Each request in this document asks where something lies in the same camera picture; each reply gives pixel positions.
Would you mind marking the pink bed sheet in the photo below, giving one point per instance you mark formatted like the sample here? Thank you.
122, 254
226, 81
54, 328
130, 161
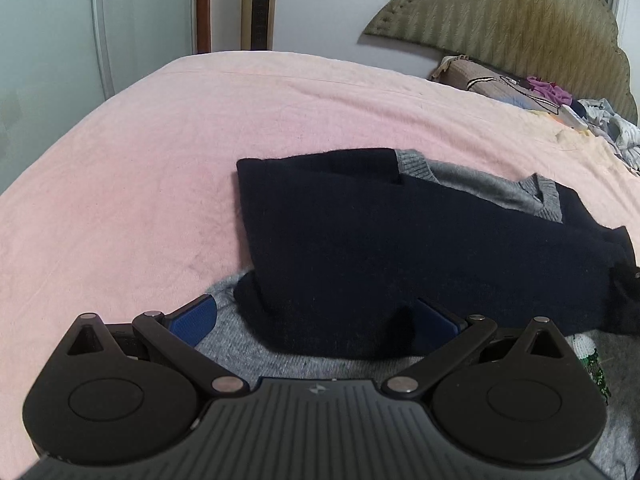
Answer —
134, 208

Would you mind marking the pile of clothes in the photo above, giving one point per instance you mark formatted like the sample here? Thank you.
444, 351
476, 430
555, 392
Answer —
594, 116

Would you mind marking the frosted glass wardrobe door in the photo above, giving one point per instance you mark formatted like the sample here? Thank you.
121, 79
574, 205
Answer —
61, 59

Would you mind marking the brown wooden door frame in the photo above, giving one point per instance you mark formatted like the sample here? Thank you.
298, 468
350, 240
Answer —
203, 26

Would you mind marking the olive quilted headboard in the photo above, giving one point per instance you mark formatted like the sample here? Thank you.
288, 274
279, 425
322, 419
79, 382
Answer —
573, 43

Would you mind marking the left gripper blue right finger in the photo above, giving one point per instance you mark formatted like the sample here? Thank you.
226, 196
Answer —
436, 326

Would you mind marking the grey navy knit sweater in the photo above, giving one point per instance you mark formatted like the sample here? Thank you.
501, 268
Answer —
323, 323

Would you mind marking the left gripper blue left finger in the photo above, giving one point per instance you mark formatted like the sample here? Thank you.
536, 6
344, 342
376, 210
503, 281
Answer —
186, 326

